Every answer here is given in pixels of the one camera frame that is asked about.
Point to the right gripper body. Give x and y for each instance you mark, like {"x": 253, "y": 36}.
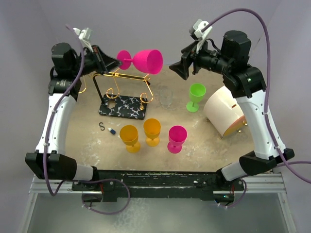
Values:
{"x": 204, "y": 59}

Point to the green wine glass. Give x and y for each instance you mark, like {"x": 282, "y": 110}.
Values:
{"x": 196, "y": 94}

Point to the orange wine glass right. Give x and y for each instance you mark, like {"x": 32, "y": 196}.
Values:
{"x": 152, "y": 128}

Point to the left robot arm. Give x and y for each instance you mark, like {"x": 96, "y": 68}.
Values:
{"x": 49, "y": 159}

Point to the white cylindrical box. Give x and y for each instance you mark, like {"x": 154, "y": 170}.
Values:
{"x": 224, "y": 113}

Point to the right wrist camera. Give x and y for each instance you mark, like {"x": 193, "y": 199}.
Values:
{"x": 199, "y": 32}

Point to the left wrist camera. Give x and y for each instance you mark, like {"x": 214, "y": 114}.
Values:
{"x": 84, "y": 36}

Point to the gold wine glass rack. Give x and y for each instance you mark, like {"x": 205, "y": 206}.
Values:
{"x": 116, "y": 95}

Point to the small blue dropper bottle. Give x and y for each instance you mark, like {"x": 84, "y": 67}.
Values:
{"x": 112, "y": 131}

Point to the black base frame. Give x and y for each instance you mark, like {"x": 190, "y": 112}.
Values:
{"x": 114, "y": 184}

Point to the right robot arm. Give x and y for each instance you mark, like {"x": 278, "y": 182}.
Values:
{"x": 247, "y": 86}

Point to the orange wine glass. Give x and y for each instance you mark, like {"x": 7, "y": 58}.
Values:
{"x": 152, "y": 128}
{"x": 129, "y": 136}

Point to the pink wine glass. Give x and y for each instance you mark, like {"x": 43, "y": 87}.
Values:
{"x": 146, "y": 61}
{"x": 177, "y": 137}

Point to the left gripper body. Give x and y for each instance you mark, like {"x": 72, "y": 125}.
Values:
{"x": 87, "y": 65}

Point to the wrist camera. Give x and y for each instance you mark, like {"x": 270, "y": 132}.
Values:
{"x": 84, "y": 36}
{"x": 199, "y": 32}

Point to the pink wine glass front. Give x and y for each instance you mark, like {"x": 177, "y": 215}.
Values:
{"x": 177, "y": 137}

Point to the orange wine glass left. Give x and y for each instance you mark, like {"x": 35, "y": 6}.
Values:
{"x": 129, "y": 136}

